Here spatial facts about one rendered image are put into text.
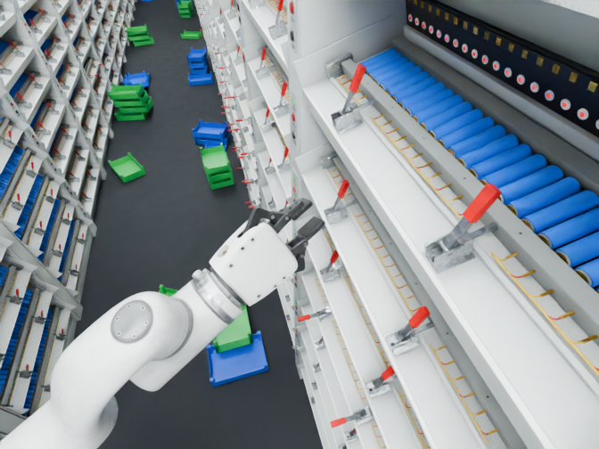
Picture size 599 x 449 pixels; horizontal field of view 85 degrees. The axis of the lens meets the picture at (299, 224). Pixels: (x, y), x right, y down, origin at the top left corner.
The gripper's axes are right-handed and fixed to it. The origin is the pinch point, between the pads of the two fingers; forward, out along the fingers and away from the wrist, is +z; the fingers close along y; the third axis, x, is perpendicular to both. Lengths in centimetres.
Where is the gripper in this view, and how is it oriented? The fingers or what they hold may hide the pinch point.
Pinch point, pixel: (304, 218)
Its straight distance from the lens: 51.0
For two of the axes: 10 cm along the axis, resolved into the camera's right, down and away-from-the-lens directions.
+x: 4.6, 2.5, -8.5
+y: 5.1, 7.2, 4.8
